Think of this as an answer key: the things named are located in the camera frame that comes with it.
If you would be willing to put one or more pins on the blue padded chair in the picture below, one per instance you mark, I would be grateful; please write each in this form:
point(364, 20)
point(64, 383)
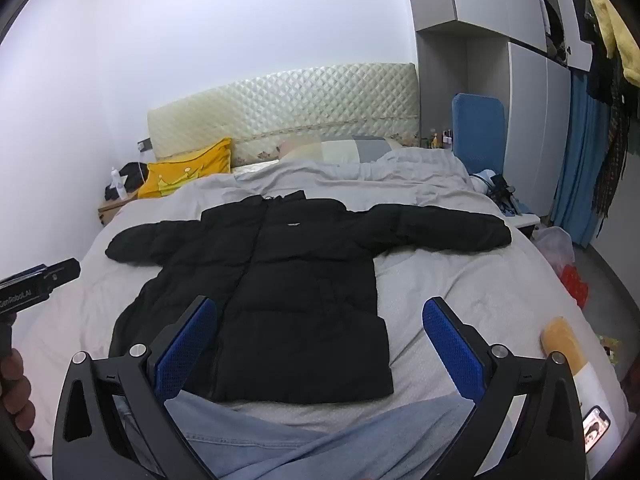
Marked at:
point(477, 135)

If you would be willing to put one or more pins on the yellow hanging garment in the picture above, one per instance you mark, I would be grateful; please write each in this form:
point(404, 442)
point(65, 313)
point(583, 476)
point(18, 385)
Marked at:
point(617, 35)

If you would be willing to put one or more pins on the yellow and white plush toy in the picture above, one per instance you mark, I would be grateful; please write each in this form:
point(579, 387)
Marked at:
point(565, 350)

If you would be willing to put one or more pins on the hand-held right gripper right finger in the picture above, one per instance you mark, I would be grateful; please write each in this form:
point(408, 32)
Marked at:
point(452, 350)

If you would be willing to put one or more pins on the person's legs in jeans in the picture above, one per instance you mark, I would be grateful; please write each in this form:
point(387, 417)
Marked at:
point(310, 440)

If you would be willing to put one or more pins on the blue curtain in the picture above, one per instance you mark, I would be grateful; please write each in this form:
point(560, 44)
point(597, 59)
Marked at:
point(575, 160)

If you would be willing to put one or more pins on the white side table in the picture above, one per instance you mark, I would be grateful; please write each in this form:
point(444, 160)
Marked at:
point(522, 220)

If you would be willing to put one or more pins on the grey bed blanket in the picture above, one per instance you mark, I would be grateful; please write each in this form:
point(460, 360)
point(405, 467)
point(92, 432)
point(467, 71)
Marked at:
point(450, 300)

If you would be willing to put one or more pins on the cream quilted headboard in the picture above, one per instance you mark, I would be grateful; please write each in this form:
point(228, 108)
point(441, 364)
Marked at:
point(300, 105)

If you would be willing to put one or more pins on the yellow crown print pillow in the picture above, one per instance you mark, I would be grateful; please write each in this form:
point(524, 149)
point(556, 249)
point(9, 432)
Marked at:
point(185, 170)

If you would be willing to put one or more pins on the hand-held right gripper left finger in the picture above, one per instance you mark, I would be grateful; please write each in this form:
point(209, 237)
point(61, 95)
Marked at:
point(184, 347)

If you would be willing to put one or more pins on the group of small bottles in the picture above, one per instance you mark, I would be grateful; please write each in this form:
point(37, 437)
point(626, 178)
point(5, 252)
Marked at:
point(440, 140)

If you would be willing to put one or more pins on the wall socket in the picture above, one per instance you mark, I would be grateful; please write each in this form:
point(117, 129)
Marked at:
point(144, 146)

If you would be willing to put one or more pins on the black puffer jacket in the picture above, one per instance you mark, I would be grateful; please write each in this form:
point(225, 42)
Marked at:
point(300, 285)

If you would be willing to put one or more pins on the plaid hanging scarf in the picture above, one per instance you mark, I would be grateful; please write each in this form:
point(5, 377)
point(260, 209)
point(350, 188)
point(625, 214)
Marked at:
point(612, 160)

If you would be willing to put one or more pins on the wooden nightstand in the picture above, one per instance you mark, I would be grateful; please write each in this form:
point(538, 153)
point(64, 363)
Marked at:
point(111, 210)

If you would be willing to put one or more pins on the smartphone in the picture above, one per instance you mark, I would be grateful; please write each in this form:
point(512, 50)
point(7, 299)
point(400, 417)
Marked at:
point(596, 430)

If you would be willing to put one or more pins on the person's left hand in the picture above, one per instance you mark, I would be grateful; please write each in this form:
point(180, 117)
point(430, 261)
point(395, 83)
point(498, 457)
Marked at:
point(15, 385)

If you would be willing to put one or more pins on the white bottle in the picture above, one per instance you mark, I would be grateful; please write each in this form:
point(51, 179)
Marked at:
point(118, 185)

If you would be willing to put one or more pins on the plastic bag with red contents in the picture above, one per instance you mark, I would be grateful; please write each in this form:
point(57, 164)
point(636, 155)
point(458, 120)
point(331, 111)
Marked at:
point(562, 260)

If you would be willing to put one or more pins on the grey wardrobe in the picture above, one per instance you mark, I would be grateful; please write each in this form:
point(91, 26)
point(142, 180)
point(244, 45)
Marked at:
point(500, 35)

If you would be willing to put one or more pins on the grey checked pillow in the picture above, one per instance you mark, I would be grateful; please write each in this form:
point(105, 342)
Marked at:
point(345, 150)

